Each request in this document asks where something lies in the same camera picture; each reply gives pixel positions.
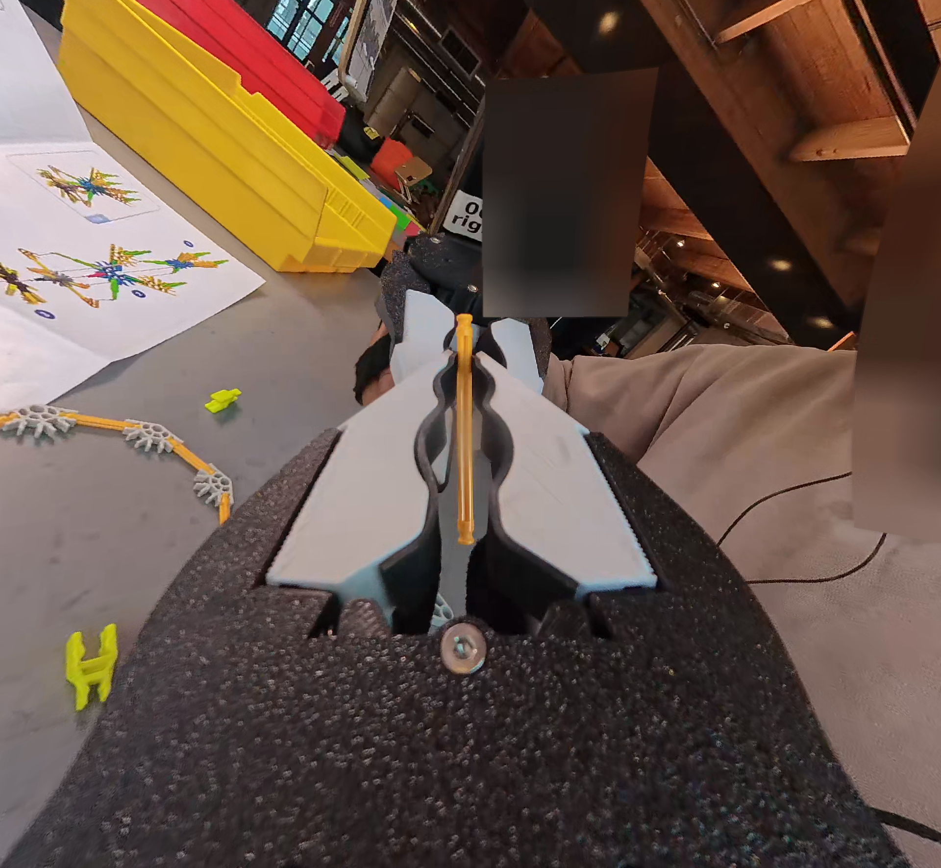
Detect person's right forearm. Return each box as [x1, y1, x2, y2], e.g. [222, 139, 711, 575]
[543, 342, 857, 538]

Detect yellow plastic box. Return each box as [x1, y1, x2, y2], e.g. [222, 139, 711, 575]
[57, 0, 398, 274]

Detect white building instruction sheet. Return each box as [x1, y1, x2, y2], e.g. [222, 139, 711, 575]
[0, 0, 266, 410]

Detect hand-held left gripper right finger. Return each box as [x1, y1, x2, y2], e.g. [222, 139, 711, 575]
[468, 352, 657, 637]

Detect grey snowflake connector piece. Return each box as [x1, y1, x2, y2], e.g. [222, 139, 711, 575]
[0, 404, 79, 439]
[193, 469, 235, 510]
[124, 421, 185, 455]

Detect smartphone on stand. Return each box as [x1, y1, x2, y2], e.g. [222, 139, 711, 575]
[396, 157, 435, 202]

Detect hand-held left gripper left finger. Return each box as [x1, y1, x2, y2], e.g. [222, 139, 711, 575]
[265, 350, 460, 637]

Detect red plastic bin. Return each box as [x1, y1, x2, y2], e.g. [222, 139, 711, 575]
[96, 0, 347, 149]

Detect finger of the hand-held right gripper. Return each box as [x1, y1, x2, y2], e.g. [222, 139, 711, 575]
[478, 319, 545, 395]
[390, 289, 453, 395]

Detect white poster board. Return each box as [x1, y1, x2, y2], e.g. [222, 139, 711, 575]
[342, 0, 405, 86]

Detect long yellow rod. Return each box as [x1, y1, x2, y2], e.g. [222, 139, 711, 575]
[454, 313, 476, 546]

